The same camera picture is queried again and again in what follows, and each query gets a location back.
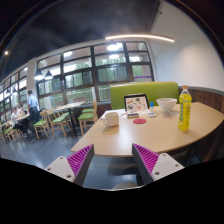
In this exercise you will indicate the small blue-capped white bottle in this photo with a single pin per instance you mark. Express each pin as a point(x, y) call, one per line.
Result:
point(151, 106)

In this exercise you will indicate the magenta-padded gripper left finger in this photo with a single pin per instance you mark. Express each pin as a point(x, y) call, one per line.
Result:
point(60, 166)

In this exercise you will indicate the black-framed window wall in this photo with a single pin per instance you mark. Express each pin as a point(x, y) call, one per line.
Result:
point(90, 68)

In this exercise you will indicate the small dark phone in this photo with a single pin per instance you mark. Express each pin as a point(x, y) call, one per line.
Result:
point(132, 115)

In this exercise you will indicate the round glowing pendant lamp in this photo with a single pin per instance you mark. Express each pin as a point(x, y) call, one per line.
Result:
point(113, 47)

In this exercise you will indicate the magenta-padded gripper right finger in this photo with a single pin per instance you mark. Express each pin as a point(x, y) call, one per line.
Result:
point(165, 165)

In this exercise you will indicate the white bowl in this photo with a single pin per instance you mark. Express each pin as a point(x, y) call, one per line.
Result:
point(166, 104)

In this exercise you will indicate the white paper napkin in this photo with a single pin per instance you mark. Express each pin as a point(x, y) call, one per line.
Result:
point(173, 113)

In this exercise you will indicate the wooden chairs with green seats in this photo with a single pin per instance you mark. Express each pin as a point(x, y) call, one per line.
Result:
point(61, 119)

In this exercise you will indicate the light wooden dining table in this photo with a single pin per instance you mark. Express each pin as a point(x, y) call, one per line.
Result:
point(69, 106)

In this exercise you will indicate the curved linear ceiling light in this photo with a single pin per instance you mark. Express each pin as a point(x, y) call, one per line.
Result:
point(140, 36)

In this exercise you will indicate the black pendant lamp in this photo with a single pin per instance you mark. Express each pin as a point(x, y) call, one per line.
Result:
point(49, 75)
point(39, 76)

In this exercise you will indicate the flat round red coaster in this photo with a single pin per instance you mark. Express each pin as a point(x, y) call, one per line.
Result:
point(139, 121)

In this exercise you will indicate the green upholstered bench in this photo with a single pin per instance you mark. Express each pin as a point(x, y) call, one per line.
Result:
point(146, 89)

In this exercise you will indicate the yellow drink bottle orange cap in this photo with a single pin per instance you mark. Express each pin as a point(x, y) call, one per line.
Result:
point(184, 113)

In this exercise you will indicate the person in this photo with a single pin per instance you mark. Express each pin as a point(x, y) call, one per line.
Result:
point(33, 105)
point(18, 118)

